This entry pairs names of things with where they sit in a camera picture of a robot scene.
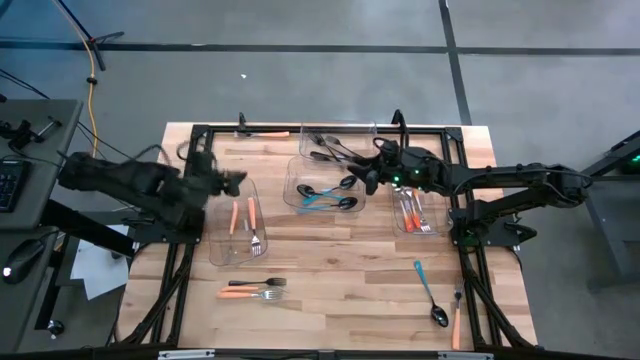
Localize clear plastic bin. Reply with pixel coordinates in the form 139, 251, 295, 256
207, 175, 269, 267
390, 169, 454, 237
298, 119, 378, 162
282, 155, 367, 215

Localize black tripod stand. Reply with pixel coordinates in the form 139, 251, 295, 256
53, 0, 126, 72

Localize silver forks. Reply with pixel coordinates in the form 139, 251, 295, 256
227, 277, 288, 288

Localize black spoon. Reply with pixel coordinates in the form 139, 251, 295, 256
309, 151, 359, 164

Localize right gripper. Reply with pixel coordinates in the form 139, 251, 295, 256
349, 147, 424, 196

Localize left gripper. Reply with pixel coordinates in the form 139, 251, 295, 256
197, 167, 249, 199

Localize black computer mouse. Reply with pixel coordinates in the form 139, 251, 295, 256
2, 238, 47, 285

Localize silver bracket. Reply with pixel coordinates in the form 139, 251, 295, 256
157, 349, 216, 360
438, 351, 495, 360

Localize white paper sheets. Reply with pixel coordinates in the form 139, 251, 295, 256
69, 223, 135, 301

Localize black clamp tool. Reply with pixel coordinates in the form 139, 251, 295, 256
0, 115, 65, 152

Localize black keyboard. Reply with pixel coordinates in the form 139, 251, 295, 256
0, 159, 32, 214

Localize yellow cable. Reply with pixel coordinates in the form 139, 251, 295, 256
49, 0, 100, 159

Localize black metal table frame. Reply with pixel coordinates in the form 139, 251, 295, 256
112, 121, 539, 360

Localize grey metal cart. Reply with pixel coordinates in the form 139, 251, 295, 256
572, 129, 640, 281

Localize wooden utensil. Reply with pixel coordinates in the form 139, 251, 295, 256
225, 200, 240, 264

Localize orange-handled silver knife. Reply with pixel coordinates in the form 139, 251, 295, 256
234, 130, 291, 139

